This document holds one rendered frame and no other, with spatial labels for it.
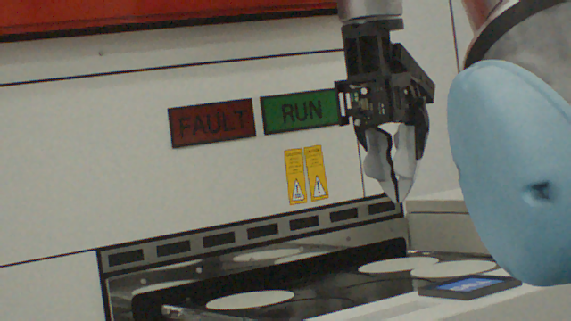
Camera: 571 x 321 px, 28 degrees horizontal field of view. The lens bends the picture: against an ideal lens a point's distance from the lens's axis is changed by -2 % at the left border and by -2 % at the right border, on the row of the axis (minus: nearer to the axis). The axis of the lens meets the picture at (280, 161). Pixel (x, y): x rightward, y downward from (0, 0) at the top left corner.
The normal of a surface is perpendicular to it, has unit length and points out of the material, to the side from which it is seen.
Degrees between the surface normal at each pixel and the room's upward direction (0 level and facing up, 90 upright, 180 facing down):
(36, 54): 90
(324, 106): 90
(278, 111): 90
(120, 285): 90
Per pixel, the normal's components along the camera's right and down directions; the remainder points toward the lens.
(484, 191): -0.96, 0.26
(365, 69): 0.88, -0.08
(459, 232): -0.83, 0.13
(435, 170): 0.55, -0.03
